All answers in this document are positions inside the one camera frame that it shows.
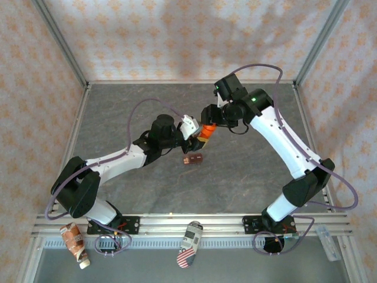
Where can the aluminium table edge rail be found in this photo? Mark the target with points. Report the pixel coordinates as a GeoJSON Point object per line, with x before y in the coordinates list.
{"type": "Point", "coordinates": [79, 118]}
{"type": "Point", "coordinates": [305, 118]}

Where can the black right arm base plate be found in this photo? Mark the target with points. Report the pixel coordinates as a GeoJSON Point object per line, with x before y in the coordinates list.
{"type": "Point", "coordinates": [251, 224]}

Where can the small green circuit board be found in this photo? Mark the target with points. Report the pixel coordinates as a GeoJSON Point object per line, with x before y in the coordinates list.
{"type": "Point", "coordinates": [291, 236]}

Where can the flag print case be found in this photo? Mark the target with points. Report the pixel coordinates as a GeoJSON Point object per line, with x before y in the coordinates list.
{"type": "Point", "coordinates": [191, 238]}

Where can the brown translucent pill organizer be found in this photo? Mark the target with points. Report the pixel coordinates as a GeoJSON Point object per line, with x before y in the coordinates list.
{"type": "Point", "coordinates": [193, 159]}

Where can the aluminium frame post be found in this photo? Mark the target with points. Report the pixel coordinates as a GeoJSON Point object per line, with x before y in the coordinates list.
{"type": "Point", "coordinates": [63, 44]}
{"type": "Point", "coordinates": [319, 44]}

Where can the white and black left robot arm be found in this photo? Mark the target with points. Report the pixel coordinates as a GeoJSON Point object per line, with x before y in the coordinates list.
{"type": "Point", "coordinates": [117, 160]}

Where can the brown squeeze tube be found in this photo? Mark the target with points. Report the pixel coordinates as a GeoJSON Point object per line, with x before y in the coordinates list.
{"type": "Point", "coordinates": [73, 238]}

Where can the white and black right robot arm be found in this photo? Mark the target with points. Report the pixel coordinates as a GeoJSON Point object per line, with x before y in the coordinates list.
{"type": "Point", "coordinates": [274, 138]}

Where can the clear plastic syringe package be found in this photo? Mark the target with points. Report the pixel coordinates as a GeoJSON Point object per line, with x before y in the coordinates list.
{"type": "Point", "coordinates": [328, 243]}

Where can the orange bottle cap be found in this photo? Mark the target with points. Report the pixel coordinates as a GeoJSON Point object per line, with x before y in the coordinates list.
{"type": "Point", "coordinates": [212, 127]}

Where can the orange pill bottle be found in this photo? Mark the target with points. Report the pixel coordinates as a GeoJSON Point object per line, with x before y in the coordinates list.
{"type": "Point", "coordinates": [206, 134]}

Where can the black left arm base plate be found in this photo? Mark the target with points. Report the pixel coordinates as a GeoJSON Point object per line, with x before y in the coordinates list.
{"type": "Point", "coordinates": [131, 224]}

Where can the aluminium front rail beam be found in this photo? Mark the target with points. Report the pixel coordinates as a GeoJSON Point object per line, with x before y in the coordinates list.
{"type": "Point", "coordinates": [224, 224]}

